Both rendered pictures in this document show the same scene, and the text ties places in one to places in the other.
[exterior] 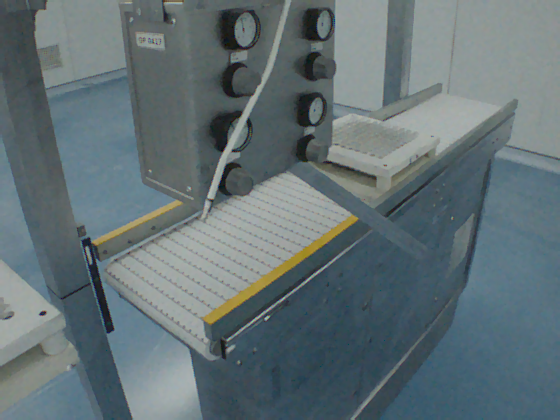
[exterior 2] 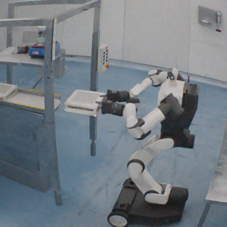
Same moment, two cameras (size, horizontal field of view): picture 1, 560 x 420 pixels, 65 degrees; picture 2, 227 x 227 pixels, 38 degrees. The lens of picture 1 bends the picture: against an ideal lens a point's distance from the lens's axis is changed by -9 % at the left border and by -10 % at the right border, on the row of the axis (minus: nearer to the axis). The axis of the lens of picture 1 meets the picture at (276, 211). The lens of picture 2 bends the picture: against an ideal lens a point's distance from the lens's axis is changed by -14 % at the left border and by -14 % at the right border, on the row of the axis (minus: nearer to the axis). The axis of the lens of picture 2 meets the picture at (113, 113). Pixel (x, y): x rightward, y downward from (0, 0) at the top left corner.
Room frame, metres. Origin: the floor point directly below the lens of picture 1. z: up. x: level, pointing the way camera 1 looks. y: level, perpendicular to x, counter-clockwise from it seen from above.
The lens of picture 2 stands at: (1.18, 2.73, 2.28)
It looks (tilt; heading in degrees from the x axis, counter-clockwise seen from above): 28 degrees down; 245
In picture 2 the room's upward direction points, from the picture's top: 3 degrees clockwise
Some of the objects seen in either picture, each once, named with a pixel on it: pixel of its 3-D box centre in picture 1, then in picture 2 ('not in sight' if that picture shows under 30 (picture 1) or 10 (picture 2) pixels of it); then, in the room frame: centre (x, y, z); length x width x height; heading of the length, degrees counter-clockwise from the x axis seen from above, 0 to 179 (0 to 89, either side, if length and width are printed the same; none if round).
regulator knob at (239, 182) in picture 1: (237, 176); not in sight; (0.43, 0.04, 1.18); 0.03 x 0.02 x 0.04; 139
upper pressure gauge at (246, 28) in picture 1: (242, 29); not in sight; (0.45, 0.03, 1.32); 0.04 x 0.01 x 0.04; 139
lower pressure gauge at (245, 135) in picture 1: (234, 132); not in sight; (0.43, 0.04, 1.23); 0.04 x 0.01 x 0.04; 139
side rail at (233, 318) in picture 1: (434, 165); (3, 87); (0.94, -0.35, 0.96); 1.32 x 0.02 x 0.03; 139
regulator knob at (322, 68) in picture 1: (322, 63); not in sight; (0.53, -0.05, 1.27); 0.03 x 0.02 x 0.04; 139
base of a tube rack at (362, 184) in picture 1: (365, 161); (2, 94); (0.98, -0.20, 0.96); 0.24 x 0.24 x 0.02; 48
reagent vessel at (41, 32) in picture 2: not in sight; (45, 32); (0.60, 0.09, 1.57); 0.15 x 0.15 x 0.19
